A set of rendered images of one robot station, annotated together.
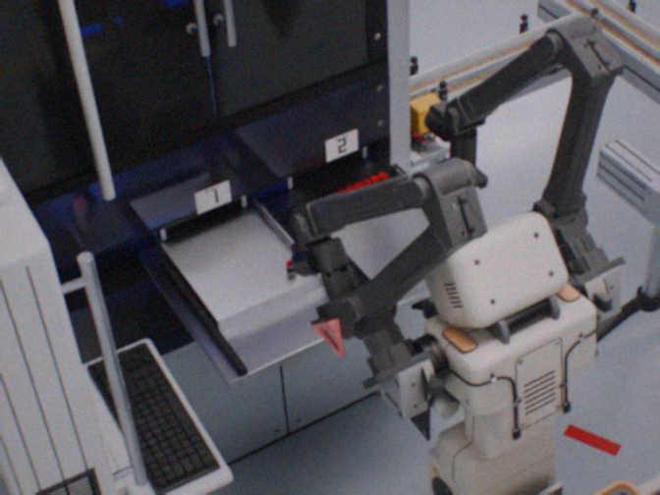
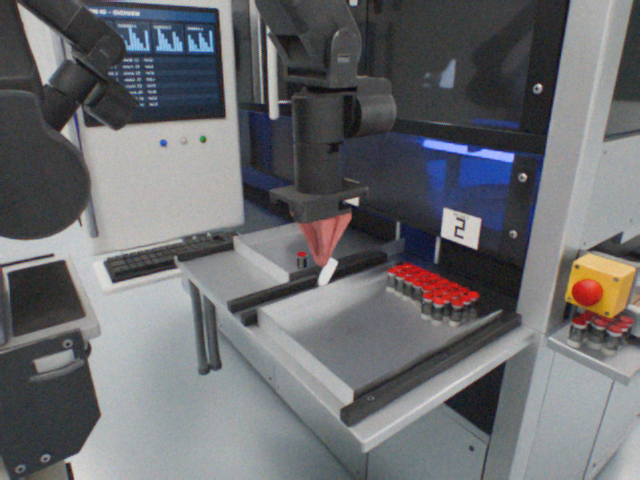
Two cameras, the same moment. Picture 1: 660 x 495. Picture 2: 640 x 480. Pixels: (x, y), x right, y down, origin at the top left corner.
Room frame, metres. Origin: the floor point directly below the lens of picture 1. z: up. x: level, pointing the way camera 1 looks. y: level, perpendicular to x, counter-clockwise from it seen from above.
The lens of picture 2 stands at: (1.92, -0.77, 1.30)
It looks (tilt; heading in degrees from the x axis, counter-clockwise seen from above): 21 degrees down; 82
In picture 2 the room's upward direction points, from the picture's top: straight up
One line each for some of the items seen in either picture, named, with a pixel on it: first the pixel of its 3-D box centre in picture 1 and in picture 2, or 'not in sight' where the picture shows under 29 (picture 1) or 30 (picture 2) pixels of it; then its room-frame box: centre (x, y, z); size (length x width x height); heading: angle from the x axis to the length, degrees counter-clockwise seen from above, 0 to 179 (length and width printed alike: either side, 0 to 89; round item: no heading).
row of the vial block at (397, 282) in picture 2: not in sight; (421, 295); (2.22, -0.09, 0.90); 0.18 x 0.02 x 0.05; 118
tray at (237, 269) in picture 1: (236, 259); (318, 243); (2.06, 0.21, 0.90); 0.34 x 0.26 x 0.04; 28
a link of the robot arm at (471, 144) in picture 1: (462, 138); (322, 118); (2.00, -0.28, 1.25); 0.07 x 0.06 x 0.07; 31
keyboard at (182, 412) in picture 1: (150, 412); (181, 252); (1.69, 0.40, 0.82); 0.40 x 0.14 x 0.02; 26
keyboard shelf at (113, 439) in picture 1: (129, 431); (176, 254); (1.67, 0.45, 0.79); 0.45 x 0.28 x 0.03; 26
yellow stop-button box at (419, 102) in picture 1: (423, 112); (601, 283); (2.44, -0.25, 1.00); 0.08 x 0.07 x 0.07; 28
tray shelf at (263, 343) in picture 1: (316, 257); (339, 287); (2.08, 0.03, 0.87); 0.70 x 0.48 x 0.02; 118
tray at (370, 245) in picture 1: (390, 232); (379, 317); (2.12, -0.14, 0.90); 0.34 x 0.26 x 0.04; 28
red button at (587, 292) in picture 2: not in sight; (588, 291); (2.40, -0.27, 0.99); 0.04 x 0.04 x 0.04; 28
